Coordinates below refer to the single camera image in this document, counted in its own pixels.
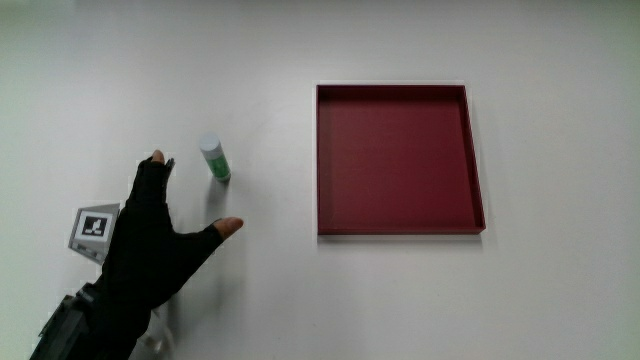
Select person's left hand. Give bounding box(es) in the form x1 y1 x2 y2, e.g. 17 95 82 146
68 149 245 312

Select green white glue stick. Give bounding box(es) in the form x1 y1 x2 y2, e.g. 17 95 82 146
198 131 233 183

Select person's left forearm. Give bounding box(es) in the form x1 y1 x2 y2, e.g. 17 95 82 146
28 282 175 360

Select dark red square tray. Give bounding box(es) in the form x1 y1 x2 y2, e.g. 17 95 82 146
315 83 487 236

